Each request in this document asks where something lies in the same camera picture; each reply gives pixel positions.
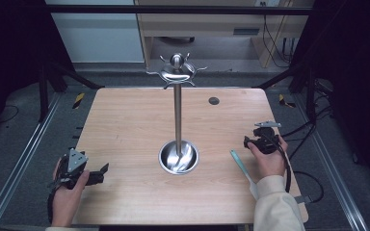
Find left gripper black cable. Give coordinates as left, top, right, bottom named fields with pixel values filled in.
left=46, top=183, right=62, bottom=224

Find grey strap on cable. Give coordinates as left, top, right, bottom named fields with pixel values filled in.
left=294, top=194, right=313, bottom=205

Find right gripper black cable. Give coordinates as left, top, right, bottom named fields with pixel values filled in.
left=261, top=133, right=293, bottom=194

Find stainless steel utensil rack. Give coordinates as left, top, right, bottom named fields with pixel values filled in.
left=145, top=52, right=208, bottom=176

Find person's right hand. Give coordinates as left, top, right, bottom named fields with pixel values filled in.
left=247, top=134, right=289, bottom=185

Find yellow black tape strip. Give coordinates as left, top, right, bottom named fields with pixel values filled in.
left=72, top=92, right=87, bottom=110
left=277, top=93, right=297, bottom=109

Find white cabinet panel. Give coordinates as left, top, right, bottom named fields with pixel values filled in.
left=44, top=0, right=145, bottom=64

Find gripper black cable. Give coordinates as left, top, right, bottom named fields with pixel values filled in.
left=261, top=133, right=293, bottom=194
left=46, top=183, right=62, bottom=224

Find dark curtain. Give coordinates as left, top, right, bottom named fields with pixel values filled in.
left=0, top=0, right=75, bottom=145
left=290, top=0, right=370, bottom=196

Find aluminium floor rail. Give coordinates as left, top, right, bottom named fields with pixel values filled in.
left=292, top=92, right=370, bottom=231
left=0, top=92, right=63, bottom=231

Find black horizontal frame bar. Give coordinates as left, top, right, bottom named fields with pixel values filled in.
left=44, top=4, right=314, bottom=15

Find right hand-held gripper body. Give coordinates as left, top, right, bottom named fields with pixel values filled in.
left=251, top=120, right=283, bottom=155

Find thin black floor cable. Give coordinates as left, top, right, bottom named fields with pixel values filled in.
left=0, top=104, right=20, bottom=125

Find person's left hand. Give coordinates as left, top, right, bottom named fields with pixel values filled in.
left=51, top=157, right=92, bottom=228

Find black cables under desk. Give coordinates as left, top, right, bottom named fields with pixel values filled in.
left=261, top=13, right=296, bottom=69

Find black floor cable loop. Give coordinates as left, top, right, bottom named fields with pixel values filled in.
left=293, top=170, right=325, bottom=204

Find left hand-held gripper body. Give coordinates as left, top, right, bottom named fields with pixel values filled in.
left=56, top=147, right=93, bottom=191

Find light green toothbrush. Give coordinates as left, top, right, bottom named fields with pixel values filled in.
left=229, top=149, right=260, bottom=200

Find black metal stand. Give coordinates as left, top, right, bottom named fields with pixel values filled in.
left=38, top=60, right=106, bottom=123
left=252, top=63, right=318, bottom=123

